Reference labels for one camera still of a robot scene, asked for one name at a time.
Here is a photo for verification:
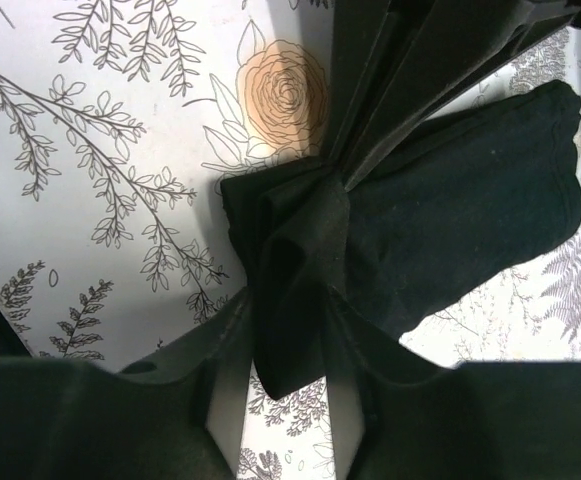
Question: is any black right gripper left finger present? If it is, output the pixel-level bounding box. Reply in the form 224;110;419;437
0;290;252;479

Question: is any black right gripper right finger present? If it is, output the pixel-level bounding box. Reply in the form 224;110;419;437
321;291;581;479

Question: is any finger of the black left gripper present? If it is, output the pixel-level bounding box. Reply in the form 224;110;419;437
342;1;581;190
322;1;434;173

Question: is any black underwear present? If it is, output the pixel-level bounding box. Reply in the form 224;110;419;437
220;80;581;399

